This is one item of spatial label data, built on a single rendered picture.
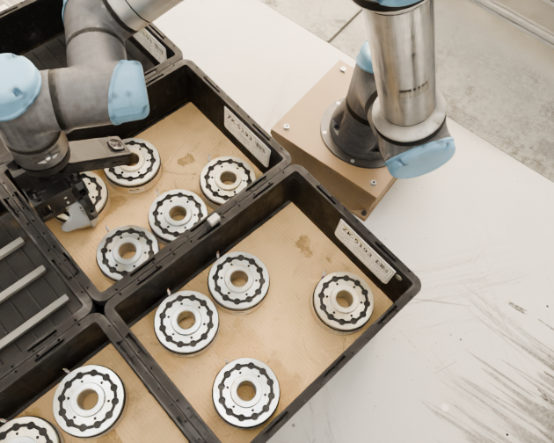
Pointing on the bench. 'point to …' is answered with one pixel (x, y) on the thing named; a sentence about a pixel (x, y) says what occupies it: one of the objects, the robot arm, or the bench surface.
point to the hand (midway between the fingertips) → (88, 209)
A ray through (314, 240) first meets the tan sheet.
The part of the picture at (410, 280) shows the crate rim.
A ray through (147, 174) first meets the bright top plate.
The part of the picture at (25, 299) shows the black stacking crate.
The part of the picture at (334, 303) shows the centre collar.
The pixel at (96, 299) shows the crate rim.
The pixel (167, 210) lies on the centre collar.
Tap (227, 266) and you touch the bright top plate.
